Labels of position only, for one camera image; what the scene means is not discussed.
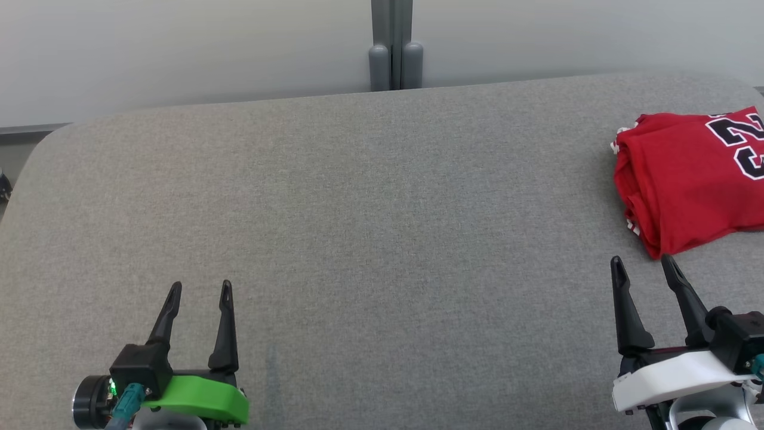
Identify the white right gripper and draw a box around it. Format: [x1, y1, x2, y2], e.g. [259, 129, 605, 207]
[610, 254, 756, 415]

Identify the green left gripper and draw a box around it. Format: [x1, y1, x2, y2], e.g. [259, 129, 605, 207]
[141, 279, 250, 429]

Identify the red and white jersey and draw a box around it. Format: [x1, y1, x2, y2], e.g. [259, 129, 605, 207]
[610, 106, 764, 260]

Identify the left cable teal connector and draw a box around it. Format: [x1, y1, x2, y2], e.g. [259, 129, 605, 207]
[104, 383, 147, 430]

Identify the grey metal frame post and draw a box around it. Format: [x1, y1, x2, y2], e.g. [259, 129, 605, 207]
[368, 0, 424, 92]

